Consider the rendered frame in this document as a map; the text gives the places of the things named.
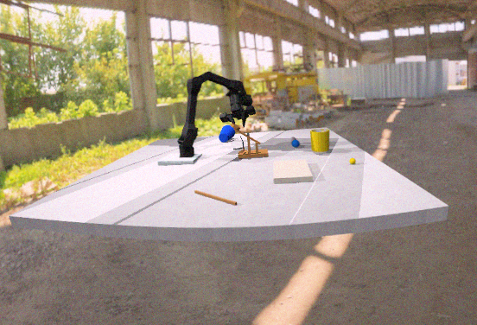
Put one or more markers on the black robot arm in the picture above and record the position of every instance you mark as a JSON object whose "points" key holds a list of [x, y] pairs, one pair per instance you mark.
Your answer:
{"points": [[189, 131]]}

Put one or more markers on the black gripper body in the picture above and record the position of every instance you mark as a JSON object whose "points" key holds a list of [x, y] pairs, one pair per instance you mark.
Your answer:
{"points": [[236, 110]]}

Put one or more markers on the thin wooden stick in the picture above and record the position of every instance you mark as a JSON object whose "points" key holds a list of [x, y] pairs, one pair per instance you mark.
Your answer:
{"points": [[216, 197]]}

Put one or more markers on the yellow open cylinder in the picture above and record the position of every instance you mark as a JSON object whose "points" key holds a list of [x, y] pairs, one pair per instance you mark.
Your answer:
{"points": [[320, 140]]}

